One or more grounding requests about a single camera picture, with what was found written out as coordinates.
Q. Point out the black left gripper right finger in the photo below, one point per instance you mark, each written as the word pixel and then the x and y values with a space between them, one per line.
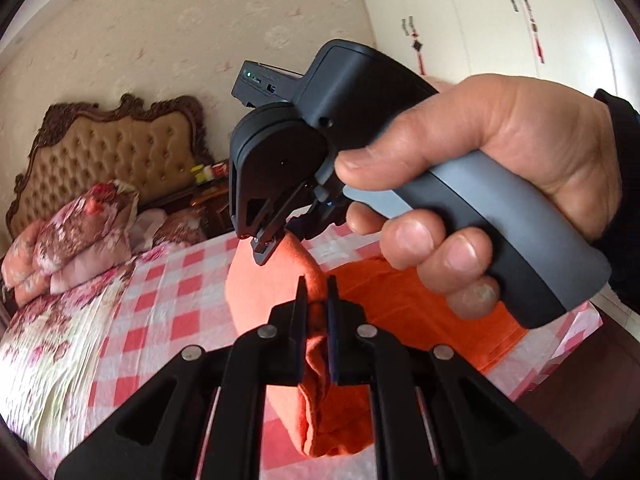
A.
pixel 434 416

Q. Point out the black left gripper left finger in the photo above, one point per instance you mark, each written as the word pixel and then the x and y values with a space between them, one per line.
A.
pixel 201 414

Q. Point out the orange fleece pants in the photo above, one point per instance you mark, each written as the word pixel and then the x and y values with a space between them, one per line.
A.
pixel 323 418

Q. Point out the dark sleeve right forearm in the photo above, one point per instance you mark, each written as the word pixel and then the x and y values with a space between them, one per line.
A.
pixel 620 241

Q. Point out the person's right hand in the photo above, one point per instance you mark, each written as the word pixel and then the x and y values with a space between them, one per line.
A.
pixel 552 136

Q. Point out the dark wooden nightstand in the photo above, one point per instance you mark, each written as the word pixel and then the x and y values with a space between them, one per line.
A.
pixel 208 193

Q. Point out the red white checkered plastic sheet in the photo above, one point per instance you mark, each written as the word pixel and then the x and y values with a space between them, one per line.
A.
pixel 205 319

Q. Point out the floral pink bed sheet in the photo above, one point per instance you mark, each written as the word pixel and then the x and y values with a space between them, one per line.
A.
pixel 68 361

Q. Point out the floral pink folded quilt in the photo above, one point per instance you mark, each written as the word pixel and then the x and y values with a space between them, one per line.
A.
pixel 85 238

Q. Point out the tufted tan carved headboard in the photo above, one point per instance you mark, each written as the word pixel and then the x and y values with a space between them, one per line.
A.
pixel 152 148

